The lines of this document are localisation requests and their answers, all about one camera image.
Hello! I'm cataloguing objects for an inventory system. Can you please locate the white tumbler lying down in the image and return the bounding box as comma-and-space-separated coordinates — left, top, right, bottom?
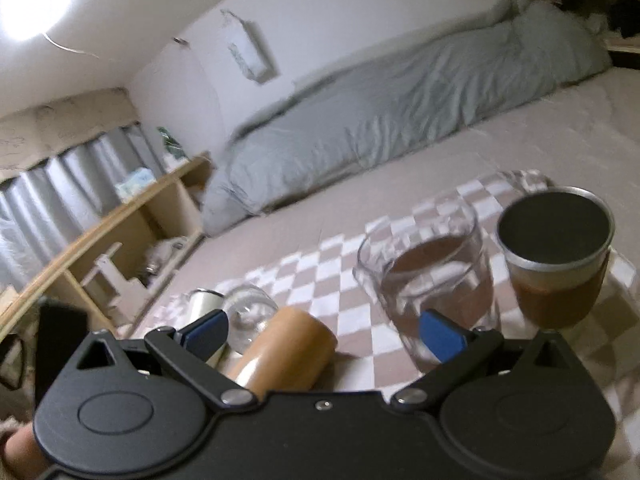
186, 287, 228, 369

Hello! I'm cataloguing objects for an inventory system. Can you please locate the clear glass jar lying down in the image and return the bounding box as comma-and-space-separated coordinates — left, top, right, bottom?
221, 284, 278, 354

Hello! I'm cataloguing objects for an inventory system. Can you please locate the grey curtain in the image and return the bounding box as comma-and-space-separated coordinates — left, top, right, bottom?
1, 124, 165, 290

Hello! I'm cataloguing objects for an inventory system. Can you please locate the green glass bottle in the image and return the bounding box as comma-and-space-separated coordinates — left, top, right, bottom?
156, 127, 189, 171

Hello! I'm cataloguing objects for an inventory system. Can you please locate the white wooden stand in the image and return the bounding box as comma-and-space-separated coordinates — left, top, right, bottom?
80, 242, 150, 324

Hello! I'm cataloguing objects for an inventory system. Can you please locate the person's left hand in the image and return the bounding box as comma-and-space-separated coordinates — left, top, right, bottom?
1, 418, 51, 480

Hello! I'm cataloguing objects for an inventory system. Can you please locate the grey duvet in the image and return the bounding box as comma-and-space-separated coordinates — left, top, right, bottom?
202, 0, 611, 236

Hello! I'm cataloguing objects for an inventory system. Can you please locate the beige curtain valance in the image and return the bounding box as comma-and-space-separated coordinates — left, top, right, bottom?
1, 88, 138, 181

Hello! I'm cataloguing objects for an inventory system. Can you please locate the white hanging fabric bag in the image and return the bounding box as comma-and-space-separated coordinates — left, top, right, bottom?
220, 9, 273, 84

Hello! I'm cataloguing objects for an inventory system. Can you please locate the crumpled cloth on shelf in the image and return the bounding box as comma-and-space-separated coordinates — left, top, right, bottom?
137, 236, 186, 287

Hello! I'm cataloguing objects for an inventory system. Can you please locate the brown bamboo cup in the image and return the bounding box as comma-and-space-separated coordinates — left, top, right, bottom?
228, 307, 337, 399

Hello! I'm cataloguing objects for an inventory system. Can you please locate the clear glass mug brown band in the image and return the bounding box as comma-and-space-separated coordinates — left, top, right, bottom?
354, 197, 499, 373

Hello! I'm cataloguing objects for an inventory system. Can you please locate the wooden low shelf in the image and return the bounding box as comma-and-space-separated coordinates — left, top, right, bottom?
1, 157, 213, 336

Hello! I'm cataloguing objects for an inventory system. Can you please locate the steel cup with brown sleeve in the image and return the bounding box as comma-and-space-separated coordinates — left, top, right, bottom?
497, 186, 615, 330

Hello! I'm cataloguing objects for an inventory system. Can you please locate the tissue pack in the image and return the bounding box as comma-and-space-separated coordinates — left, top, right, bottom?
115, 167, 156, 204

